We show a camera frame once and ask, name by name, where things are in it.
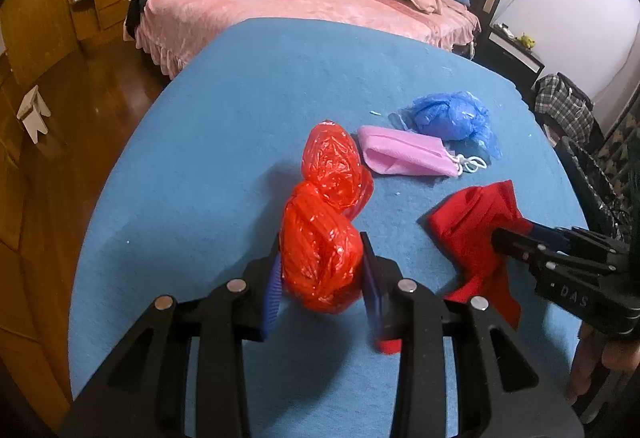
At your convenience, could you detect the blue table cloth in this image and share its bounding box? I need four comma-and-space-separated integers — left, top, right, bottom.
68, 19, 586, 437

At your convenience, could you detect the red garment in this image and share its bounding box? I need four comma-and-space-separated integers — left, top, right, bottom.
376, 179, 535, 356

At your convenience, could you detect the small white wooden stool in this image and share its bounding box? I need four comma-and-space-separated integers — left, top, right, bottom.
16, 85, 51, 145

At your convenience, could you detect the blue plastic bag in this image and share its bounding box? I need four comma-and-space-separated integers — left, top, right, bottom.
387, 92, 502, 160

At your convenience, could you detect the black bedside table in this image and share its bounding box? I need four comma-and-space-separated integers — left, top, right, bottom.
474, 26, 544, 102

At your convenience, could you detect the black trash bin with bag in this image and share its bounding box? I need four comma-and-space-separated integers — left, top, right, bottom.
554, 136, 636, 243

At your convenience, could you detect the right hand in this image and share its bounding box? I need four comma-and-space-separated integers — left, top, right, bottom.
565, 322, 639, 404

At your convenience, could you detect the bed with pink sheet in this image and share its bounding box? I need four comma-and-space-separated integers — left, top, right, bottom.
122, 0, 480, 78

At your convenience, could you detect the yellow plush toy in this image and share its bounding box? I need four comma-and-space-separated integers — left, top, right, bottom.
518, 33, 536, 50

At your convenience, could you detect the red plastic bag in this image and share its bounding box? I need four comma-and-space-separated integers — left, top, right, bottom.
279, 121, 374, 315

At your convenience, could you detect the pink face mask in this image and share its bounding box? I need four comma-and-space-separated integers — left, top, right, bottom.
357, 125, 488, 178

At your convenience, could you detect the dark patterned curtain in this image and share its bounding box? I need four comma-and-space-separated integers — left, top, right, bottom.
596, 91, 639, 195

